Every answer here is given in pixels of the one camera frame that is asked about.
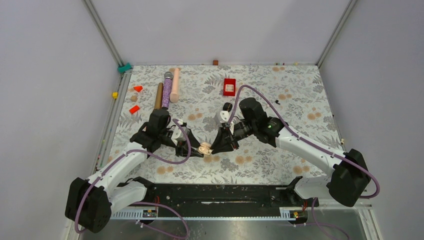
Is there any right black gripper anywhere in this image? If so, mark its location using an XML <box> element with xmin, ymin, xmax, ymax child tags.
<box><xmin>210</xmin><ymin>120</ymin><xmax>257</xmax><ymax>155</ymax></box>

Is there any beige earbud charging case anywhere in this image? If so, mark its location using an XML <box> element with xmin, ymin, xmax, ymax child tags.
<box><xmin>197</xmin><ymin>142</ymin><xmax>213</xmax><ymax>156</ymax></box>

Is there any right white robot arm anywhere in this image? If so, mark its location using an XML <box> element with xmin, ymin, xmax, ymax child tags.
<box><xmin>210</xmin><ymin>97</ymin><xmax>372</xmax><ymax>207</ymax></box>

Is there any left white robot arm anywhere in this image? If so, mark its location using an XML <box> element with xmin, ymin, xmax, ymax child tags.
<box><xmin>65</xmin><ymin>108</ymin><xmax>203</xmax><ymax>234</ymax></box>

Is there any black earbud case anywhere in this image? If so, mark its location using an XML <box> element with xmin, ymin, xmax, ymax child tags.
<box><xmin>222</xmin><ymin>102</ymin><xmax>233</xmax><ymax>112</ymax></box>

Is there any pink microphone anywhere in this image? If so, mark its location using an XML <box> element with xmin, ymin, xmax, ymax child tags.
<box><xmin>169</xmin><ymin>67</ymin><xmax>180</xmax><ymax>103</ymax></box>

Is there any red small box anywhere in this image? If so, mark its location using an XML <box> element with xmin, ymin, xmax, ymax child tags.
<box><xmin>222</xmin><ymin>78</ymin><xmax>236</xmax><ymax>97</ymax></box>

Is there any floral patterned table mat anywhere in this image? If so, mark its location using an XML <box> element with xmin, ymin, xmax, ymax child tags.
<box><xmin>108</xmin><ymin>65</ymin><xmax>341</xmax><ymax>185</ymax></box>

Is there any brown microphone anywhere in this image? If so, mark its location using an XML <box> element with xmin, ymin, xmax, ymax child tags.
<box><xmin>153</xmin><ymin>82</ymin><xmax>164</xmax><ymax>110</ymax></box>

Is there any red flat block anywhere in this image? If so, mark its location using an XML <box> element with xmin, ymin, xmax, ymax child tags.
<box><xmin>129</xmin><ymin>105</ymin><xmax>140</xmax><ymax>115</ymax></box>

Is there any tan wooden cube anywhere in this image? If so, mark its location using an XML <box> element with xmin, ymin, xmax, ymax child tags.
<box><xmin>130</xmin><ymin>95</ymin><xmax>138</xmax><ymax>102</ymax></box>

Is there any red triangular block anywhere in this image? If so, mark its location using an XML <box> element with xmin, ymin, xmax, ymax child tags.
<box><xmin>133</xmin><ymin>85</ymin><xmax>143</xmax><ymax>93</ymax></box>

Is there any purple glitter microphone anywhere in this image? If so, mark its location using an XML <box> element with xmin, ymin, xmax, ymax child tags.
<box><xmin>161</xmin><ymin>71</ymin><xmax>173</xmax><ymax>109</ymax></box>

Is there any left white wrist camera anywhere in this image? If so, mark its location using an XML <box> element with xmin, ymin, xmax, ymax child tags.
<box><xmin>171</xmin><ymin>126</ymin><xmax>189</xmax><ymax>145</ymax></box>

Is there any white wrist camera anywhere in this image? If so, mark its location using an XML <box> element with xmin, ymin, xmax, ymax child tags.
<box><xmin>214</xmin><ymin>110</ymin><xmax>231</xmax><ymax>126</ymax></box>
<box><xmin>171</xmin><ymin>126</ymin><xmax>189</xmax><ymax>145</ymax></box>

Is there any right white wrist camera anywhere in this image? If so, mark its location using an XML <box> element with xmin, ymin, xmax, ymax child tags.
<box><xmin>214</xmin><ymin>110</ymin><xmax>231</xmax><ymax>126</ymax></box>

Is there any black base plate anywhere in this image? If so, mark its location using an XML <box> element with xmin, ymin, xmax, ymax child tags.
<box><xmin>123</xmin><ymin>183</ymin><xmax>319</xmax><ymax>219</ymax></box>

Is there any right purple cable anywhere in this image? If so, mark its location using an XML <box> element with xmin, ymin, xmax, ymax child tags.
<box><xmin>228</xmin><ymin>84</ymin><xmax>381</xmax><ymax>240</ymax></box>

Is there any purple cable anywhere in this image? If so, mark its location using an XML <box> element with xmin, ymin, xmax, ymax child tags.
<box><xmin>74</xmin><ymin>118</ymin><xmax>193</xmax><ymax>240</ymax></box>
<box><xmin>228</xmin><ymin>84</ymin><xmax>381</xmax><ymax>240</ymax></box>

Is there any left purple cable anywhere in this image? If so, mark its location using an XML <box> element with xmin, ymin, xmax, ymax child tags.
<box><xmin>74</xmin><ymin>118</ymin><xmax>193</xmax><ymax>240</ymax></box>

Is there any slotted cable duct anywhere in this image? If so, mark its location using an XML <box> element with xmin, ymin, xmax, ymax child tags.
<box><xmin>84</xmin><ymin>207</ymin><xmax>304</xmax><ymax>222</ymax></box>

